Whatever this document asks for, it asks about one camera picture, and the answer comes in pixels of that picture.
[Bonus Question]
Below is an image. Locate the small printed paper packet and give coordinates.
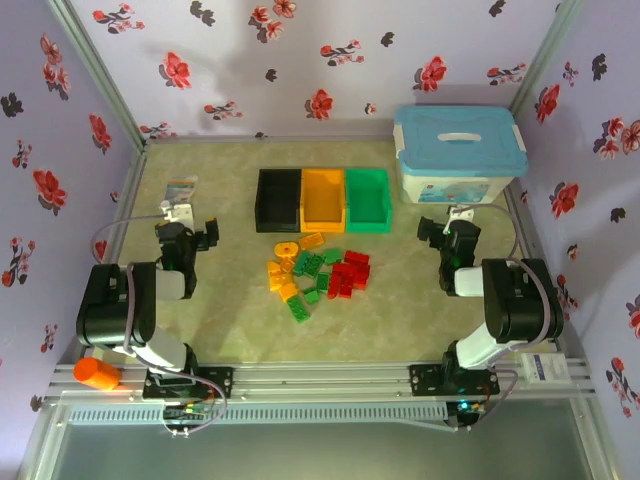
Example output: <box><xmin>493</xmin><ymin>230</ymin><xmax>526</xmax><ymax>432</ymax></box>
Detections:
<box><xmin>166</xmin><ymin>175</ymin><xmax>199</xmax><ymax>204</ymax></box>

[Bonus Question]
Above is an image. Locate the green plastic bin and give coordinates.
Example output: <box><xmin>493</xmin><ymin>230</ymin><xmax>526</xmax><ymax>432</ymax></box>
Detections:
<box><xmin>344</xmin><ymin>168</ymin><xmax>393</xmax><ymax>235</ymax></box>

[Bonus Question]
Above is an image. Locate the black plastic bin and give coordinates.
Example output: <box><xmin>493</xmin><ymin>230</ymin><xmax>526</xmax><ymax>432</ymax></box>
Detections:
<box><xmin>254</xmin><ymin>168</ymin><xmax>304</xmax><ymax>234</ymax></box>

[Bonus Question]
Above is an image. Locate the yellow plastic bin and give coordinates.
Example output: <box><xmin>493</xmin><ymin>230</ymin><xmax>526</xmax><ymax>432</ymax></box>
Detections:
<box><xmin>299</xmin><ymin>168</ymin><xmax>348</xmax><ymax>235</ymax></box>

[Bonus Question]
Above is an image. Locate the white storage box blue lid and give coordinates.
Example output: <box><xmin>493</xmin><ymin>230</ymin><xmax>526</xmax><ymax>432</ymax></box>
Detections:
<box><xmin>393</xmin><ymin>103</ymin><xmax>530</xmax><ymax>205</ymax></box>

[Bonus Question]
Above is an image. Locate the orange plastic cylinder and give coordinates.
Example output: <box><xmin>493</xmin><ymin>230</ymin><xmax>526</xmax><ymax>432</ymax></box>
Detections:
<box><xmin>73</xmin><ymin>356</ymin><xmax>122</xmax><ymax>392</ymax></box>

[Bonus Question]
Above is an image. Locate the small white labelled box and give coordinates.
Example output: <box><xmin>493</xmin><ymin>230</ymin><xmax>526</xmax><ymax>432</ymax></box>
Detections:
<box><xmin>519</xmin><ymin>352</ymin><xmax>569</xmax><ymax>386</ymax></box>

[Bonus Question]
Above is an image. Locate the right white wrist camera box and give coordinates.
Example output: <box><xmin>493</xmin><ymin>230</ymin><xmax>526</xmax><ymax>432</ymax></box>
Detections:
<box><xmin>446</xmin><ymin>203</ymin><xmax>476</xmax><ymax>224</ymax></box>

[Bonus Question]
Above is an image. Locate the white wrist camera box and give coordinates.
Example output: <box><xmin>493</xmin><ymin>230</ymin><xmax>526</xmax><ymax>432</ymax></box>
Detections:
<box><xmin>446</xmin><ymin>203</ymin><xmax>476</xmax><ymax>224</ymax></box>
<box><xmin>159</xmin><ymin>199</ymin><xmax>195</xmax><ymax>226</ymax></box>

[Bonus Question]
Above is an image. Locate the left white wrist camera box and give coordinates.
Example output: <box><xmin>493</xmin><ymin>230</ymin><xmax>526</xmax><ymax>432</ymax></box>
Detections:
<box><xmin>159</xmin><ymin>199</ymin><xmax>195</xmax><ymax>226</ymax></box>

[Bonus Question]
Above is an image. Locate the left arm grey cable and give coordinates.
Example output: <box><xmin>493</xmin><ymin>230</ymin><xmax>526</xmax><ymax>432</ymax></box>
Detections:
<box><xmin>89</xmin><ymin>213</ymin><xmax>229</xmax><ymax>436</ymax></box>

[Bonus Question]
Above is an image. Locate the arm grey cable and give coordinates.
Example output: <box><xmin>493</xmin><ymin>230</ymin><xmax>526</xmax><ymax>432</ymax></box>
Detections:
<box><xmin>89</xmin><ymin>213</ymin><xmax>229</xmax><ymax>436</ymax></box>
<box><xmin>464</xmin><ymin>202</ymin><xmax>566</xmax><ymax>434</ymax></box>

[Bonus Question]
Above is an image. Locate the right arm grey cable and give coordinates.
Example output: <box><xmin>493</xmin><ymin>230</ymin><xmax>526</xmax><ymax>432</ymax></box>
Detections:
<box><xmin>464</xmin><ymin>202</ymin><xmax>566</xmax><ymax>434</ymax></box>

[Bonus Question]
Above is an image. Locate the aluminium wall edge rail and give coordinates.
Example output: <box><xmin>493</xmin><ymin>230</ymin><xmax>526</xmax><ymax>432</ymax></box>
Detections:
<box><xmin>143</xmin><ymin>132</ymin><xmax>397</xmax><ymax>145</ymax></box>

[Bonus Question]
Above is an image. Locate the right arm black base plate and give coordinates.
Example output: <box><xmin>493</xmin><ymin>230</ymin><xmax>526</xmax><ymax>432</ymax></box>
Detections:
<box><xmin>408</xmin><ymin>363</ymin><xmax>501</xmax><ymax>397</ymax></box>

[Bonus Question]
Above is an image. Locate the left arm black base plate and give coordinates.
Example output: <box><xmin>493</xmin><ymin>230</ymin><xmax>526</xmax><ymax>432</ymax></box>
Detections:
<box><xmin>142</xmin><ymin>366</ymin><xmax>236</xmax><ymax>400</ymax></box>

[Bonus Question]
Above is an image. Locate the small circuit board with wires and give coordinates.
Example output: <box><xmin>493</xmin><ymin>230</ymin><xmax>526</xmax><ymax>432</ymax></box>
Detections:
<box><xmin>447</xmin><ymin>398</ymin><xmax>489</xmax><ymax>431</ymax></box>
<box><xmin>162</xmin><ymin>403</ymin><xmax>214</xmax><ymax>436</ymax></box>

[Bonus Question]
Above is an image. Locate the aluminium corner post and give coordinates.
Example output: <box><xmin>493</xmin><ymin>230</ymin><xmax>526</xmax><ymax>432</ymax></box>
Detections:
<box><xmin>507</xmin><ymin>0</ymin><xmax>589</xmax><ymax>119</ymax></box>
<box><xmin>44</xmin><ymin>0</ymin><xmax>151</xmax><ymax>151</ymax></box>

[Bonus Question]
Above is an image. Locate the long aluminium base rail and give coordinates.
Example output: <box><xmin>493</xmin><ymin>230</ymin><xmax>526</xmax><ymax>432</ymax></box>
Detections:
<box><xmin>42</xmin><ymin>362</ymin><xmax>599</xmax><ymax>404</ymax></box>

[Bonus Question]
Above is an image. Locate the white slotted cable duct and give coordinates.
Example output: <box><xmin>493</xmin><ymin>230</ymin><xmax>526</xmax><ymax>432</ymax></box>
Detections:
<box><xmin>67</xmin><ymin>402</ymin><xmax>449</xmax><ymax>426</ymax></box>

